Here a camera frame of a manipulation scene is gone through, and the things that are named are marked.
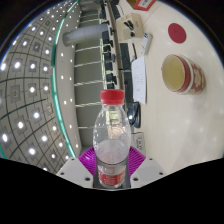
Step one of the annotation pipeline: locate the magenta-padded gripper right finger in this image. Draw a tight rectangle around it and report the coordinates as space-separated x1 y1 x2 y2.
123 145 167 190

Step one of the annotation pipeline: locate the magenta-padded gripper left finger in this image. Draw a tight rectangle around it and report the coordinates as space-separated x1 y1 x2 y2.
55 146 100 190

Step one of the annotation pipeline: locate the clear red-capped water bottle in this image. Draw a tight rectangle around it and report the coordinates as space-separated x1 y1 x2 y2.
92 89 132 190

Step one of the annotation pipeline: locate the black bag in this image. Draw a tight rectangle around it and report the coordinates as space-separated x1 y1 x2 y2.
126 101 142 129

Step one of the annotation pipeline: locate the group of ceiling lights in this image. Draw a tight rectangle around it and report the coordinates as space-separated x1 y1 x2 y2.
0 0 81 171

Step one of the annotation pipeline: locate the red and cream mug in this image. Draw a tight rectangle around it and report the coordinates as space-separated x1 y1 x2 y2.
161 54 206 96

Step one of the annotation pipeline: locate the row of black office chairs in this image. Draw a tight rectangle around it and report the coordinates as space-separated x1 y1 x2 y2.
99 0 118 92

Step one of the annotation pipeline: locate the white remote control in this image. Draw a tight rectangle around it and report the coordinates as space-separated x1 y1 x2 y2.
140 32 154 56

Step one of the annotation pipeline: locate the flat round red coaster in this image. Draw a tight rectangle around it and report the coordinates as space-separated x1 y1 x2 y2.
167 22 188 44

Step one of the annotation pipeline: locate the beige desk organizer box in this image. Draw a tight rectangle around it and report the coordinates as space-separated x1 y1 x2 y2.
119 12 144 43

